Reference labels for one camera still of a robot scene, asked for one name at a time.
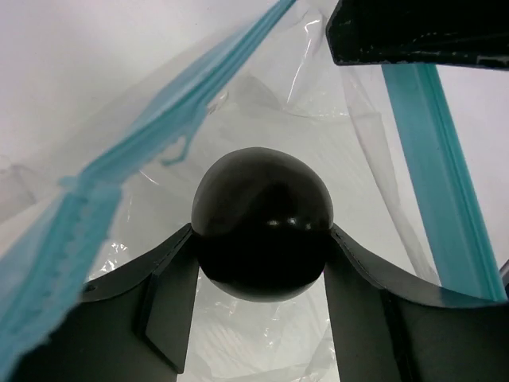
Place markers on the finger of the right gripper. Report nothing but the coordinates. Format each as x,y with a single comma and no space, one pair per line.
452,32

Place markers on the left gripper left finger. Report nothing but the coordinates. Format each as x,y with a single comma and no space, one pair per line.
132,324

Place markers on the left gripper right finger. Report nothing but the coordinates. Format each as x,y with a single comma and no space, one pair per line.
390,325

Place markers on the clear zip top bag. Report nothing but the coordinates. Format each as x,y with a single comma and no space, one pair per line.
110,118

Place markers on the black fake plum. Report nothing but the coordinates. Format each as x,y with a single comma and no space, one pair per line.
262,218

